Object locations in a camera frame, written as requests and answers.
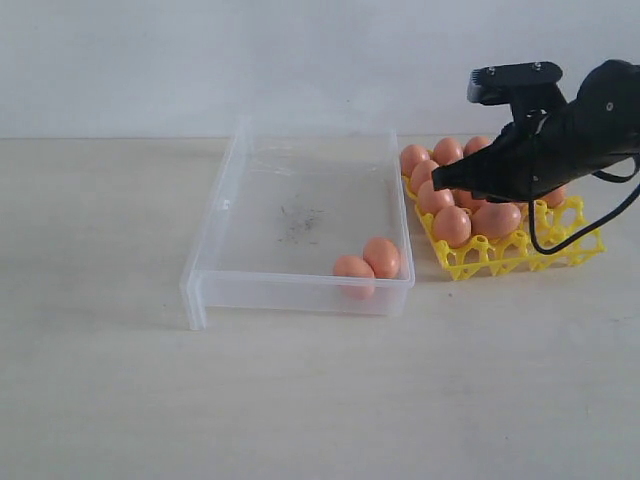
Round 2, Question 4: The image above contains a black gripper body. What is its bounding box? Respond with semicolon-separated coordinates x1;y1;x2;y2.
479;104;600;202

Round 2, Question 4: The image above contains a brown egg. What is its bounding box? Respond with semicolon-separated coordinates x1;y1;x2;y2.
455;190;487;213
399;144;430;177
540;185;567;208
417;180;455;215
463;136;491;157
363;237;401;279
432;205;472;248
432;137;464;166
471;203;521;240
409;159;439;194

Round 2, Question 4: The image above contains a yellow plastic egg tray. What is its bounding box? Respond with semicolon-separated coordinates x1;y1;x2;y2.
401;172;606;280

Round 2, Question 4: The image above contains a brown egg frontmost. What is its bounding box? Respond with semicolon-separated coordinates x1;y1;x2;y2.
333;255;375;300

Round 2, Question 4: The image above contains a clear plastic bin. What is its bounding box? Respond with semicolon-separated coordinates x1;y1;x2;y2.
180;117;415;330

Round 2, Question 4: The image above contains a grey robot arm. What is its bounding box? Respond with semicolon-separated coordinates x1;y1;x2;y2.
432;60;639;202

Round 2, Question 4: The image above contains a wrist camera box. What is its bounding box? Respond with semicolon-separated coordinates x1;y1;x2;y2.
467;61;567;123

